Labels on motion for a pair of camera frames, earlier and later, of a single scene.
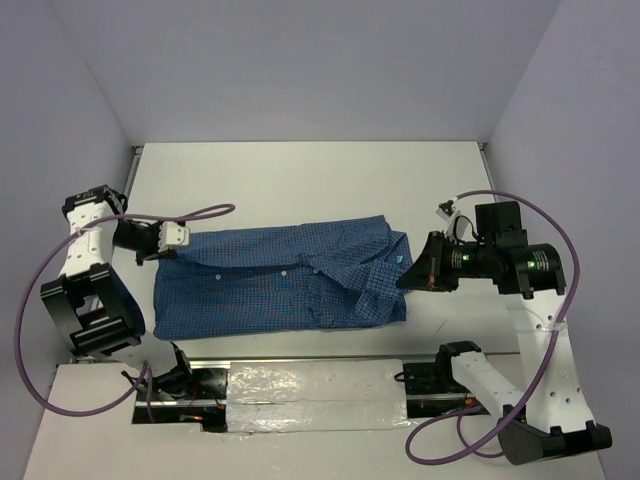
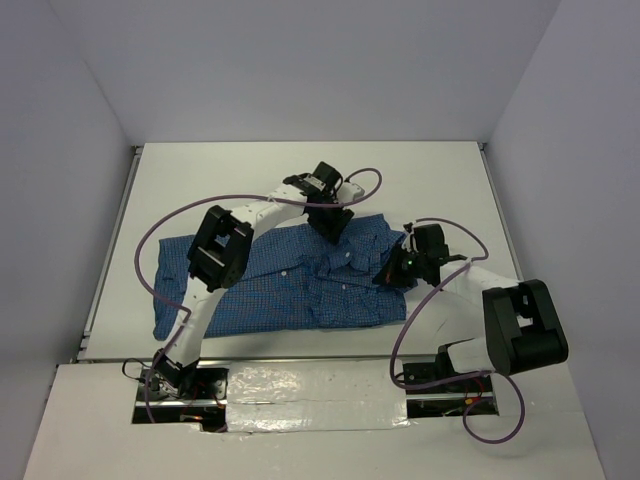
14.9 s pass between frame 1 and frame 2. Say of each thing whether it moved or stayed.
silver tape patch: stayed
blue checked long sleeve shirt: stayed
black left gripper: moved
